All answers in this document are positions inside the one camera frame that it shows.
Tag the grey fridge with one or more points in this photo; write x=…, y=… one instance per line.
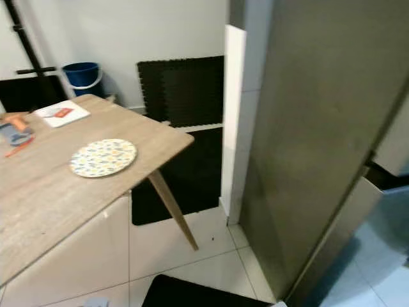
x=313, y=147

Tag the black stand pole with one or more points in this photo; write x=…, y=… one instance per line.
x=25, y=38

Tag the white card red print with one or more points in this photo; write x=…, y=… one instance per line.
x=62, y=113

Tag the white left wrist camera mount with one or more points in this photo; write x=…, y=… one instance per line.
x=96, y=303

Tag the round patterned plate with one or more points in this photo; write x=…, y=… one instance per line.
x=103, y=158

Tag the blue plastic bucket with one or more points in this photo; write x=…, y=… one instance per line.
x=83, y=75

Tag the black foam floor mat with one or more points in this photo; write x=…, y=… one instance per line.
x=188, y=176

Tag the small blue pack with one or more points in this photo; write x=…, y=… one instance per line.
x=15, y=134

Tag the orange pen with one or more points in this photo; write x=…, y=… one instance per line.
x=18, y=149

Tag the black foam puzzle mat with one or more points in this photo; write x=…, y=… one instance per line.
x=182, y=89

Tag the black carpet floor mat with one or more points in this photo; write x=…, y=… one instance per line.
x=198, y=295

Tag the light wooden table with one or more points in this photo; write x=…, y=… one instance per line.
x=64, y=185

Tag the small orange item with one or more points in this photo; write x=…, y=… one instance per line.
x=14, y=119

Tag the black flat panel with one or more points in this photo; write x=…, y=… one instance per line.
x=29, y=94

